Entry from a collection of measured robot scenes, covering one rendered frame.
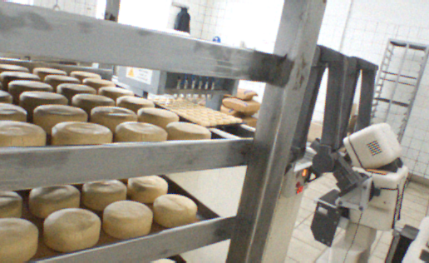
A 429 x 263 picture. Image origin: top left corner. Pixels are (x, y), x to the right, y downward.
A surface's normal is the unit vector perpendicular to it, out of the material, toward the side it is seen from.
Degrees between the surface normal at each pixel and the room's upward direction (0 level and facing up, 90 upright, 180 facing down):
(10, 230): 0
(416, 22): 90
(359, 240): 90
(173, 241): 90
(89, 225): 0
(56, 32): 90
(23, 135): 0
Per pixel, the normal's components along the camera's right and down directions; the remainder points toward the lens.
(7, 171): 0.64, 0.30
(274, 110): -0.74, 0.01
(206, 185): -0.59, 0.07
